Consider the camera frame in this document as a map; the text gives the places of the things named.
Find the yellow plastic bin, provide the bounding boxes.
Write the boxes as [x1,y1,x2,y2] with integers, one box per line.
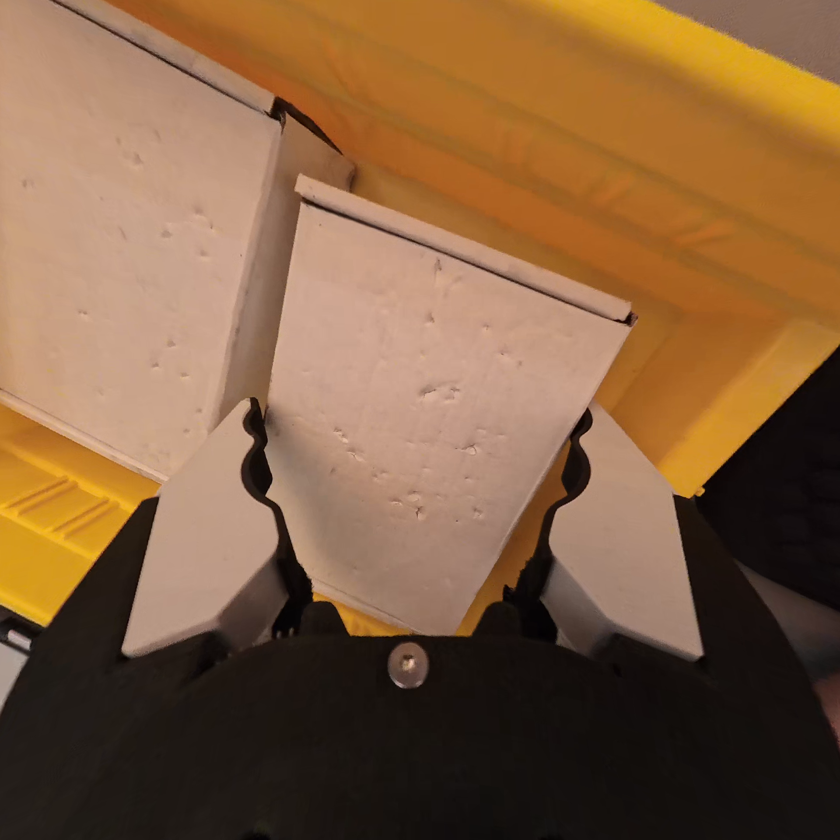
[0,0,840,636]

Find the white cardboard box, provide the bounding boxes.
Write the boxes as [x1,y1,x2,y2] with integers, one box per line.
[262,173,639,637]
[0,0,357,484]

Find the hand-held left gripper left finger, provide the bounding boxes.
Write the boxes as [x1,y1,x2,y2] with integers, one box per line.
[121,397,314,658]

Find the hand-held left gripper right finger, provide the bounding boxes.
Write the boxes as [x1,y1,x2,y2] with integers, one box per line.
[503,402,706,662]

